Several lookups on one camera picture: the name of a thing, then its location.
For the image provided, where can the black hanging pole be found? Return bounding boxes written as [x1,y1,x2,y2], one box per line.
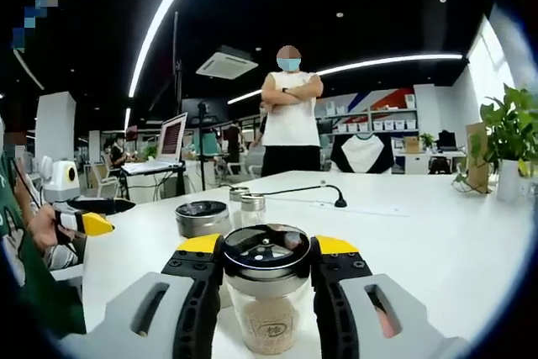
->
[171,11,184,103]

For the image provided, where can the white laptop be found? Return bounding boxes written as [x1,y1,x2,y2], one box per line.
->
[123,111,189,175]

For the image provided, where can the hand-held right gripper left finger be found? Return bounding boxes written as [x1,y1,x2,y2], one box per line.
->
[58,232,226,359]

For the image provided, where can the narrow window with blinds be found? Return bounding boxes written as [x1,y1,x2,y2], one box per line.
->
[465,13,517,124]

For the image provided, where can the laptop stand desk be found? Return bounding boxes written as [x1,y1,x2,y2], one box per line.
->
[119,162,188,203]

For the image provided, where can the wide window with blinds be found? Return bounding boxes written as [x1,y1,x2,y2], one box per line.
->
[491,3,538,95]

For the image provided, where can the brown paper bag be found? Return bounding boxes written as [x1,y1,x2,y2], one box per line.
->
[464,121,492,195]

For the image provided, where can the black tripod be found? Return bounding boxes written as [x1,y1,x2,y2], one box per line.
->
[196,100,212,193]

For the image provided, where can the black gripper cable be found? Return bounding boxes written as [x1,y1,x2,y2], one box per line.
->
[11,158,43,211]

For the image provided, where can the black power cable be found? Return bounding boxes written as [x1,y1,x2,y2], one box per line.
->
[218,182,349,209]

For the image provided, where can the green plant in white pot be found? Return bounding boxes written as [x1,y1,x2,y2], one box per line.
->
[451,82,538,204]

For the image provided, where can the white office chair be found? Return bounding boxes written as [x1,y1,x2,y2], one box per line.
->
[89,161,124,199]

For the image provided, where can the black computer monitor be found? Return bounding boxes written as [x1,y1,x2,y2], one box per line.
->
[436,130,458,153]

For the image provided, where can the tall seasoning bottle white contents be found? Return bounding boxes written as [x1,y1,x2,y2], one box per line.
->
[174,199,233,240]

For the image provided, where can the tall seasoning bottle brown contents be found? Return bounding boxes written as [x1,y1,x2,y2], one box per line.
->
[220,223,313,355]

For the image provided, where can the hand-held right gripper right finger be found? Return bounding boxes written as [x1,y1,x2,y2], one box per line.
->
[309,235,470,359]

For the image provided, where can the shelf of white storage boxes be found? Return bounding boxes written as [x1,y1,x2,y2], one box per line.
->
[323,93,420,135]

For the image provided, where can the person's left hand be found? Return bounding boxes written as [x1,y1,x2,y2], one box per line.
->
[28,206,88,253]

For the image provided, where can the ceiling air conditioner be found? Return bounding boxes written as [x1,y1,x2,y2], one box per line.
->
[195,45,260,81]

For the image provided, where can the ceiling light strip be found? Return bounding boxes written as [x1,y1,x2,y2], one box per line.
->
[225,53,464,105]
[127,0,210,98]

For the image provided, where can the small seasoning bottle white contents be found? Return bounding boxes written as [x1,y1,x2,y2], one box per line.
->
[240,193,267,229]

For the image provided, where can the white office desk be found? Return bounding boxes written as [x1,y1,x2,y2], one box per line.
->
[393,150,468,176]

